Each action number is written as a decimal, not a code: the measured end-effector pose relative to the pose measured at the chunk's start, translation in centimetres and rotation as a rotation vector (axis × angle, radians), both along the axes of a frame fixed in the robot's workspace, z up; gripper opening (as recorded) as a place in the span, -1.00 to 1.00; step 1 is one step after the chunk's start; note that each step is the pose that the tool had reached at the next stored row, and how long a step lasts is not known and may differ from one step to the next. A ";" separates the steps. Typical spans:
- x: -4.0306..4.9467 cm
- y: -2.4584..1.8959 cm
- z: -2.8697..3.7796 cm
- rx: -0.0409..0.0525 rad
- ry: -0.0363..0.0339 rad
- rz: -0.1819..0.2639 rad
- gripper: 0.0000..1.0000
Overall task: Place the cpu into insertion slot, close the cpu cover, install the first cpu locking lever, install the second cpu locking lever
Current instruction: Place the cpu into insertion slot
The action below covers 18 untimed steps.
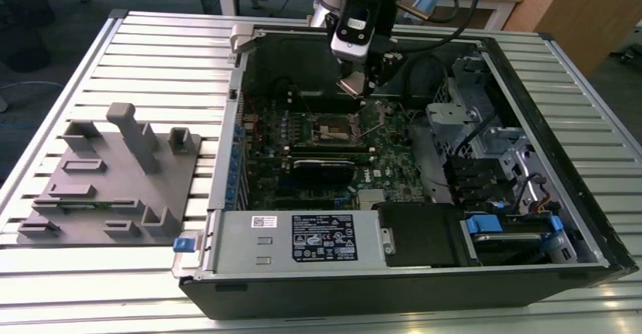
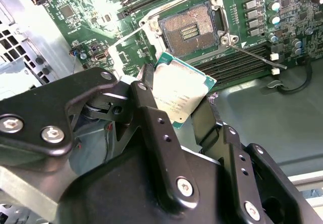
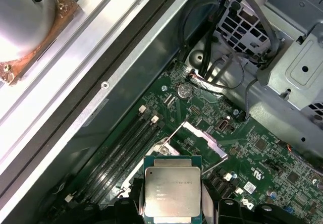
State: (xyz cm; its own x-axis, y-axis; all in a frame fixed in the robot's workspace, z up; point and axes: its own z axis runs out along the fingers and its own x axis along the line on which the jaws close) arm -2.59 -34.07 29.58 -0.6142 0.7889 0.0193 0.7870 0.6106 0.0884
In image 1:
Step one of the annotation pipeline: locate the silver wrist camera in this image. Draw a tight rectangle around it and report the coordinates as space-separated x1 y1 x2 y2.
329 8 376 63

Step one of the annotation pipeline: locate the silver metal drive cage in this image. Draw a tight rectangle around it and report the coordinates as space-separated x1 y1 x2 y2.
424 53 583 214

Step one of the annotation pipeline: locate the black office chair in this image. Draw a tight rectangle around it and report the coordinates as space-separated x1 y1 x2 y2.
0 0 57 74

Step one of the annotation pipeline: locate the black hard disk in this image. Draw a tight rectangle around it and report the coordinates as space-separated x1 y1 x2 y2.
469 232 547 266

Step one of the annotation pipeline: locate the wooden cabinet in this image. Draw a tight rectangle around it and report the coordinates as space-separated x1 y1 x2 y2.
503 0 642 77

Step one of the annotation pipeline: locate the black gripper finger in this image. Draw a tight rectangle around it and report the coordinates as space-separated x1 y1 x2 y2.
364 52 400 97

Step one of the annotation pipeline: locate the green motherboard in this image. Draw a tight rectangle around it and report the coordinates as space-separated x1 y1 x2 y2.
240 96 437 213

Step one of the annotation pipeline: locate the silver chipset heatsink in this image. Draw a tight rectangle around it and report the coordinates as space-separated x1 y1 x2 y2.
357 189 388 204

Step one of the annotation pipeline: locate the black PC case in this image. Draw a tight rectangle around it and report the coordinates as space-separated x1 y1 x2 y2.
177 23 640 322

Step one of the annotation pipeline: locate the silver CPU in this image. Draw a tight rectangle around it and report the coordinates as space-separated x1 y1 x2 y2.
337 71 368 101

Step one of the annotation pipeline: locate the black looped cable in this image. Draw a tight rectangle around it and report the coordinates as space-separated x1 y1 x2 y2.
404 53 447 102

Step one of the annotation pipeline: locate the CPU socket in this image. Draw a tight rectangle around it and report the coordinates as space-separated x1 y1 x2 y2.
308 112 365 147

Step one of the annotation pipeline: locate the black graphics card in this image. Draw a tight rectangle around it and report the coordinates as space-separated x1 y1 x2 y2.
289 159 357 190

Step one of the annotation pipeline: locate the green RAM stick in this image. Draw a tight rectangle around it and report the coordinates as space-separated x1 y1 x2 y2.
58 202 111 211

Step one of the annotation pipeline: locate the grey parts rack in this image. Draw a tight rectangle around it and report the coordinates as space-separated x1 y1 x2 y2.
14 102 204 245

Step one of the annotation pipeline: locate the silver power supply unit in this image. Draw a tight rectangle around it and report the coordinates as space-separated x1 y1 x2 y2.
200 209 389 273

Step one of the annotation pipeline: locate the blue disk carrier handle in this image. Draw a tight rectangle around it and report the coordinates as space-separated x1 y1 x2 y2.
463 214 503 234

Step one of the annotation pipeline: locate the grey case release latch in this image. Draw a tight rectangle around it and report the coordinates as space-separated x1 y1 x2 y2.
228 23 257 55

